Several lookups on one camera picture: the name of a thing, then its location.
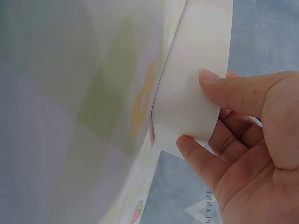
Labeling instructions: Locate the person's right hand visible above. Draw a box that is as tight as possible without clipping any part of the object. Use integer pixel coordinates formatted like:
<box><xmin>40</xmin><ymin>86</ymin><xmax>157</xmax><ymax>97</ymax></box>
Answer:
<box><xmin>177</xmin><ymin>67</ymin><xmax>299</xmax><ymax>224</ymax></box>

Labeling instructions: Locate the white printed paper sheet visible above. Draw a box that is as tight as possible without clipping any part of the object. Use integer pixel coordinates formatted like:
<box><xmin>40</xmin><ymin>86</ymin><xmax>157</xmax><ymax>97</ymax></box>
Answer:
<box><xmin>0</xmin><ymin>0</ymin><xmax>232</xmax><ymax>224</ymax></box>

